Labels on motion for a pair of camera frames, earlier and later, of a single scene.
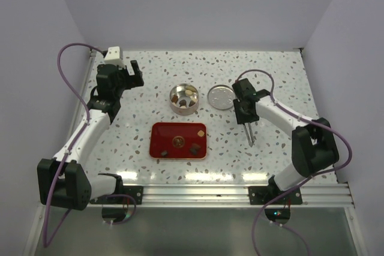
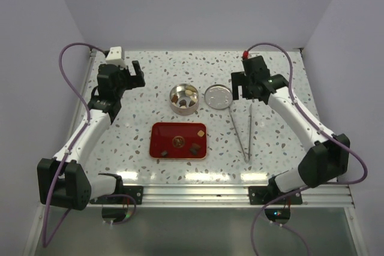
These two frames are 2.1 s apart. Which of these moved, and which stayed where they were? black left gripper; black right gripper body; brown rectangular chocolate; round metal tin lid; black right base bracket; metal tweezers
Moved: metal tweezers; black right gripper body
Stayed: round metal tin lid; black right base bracket; black left gripper; brown rectangular chocolate
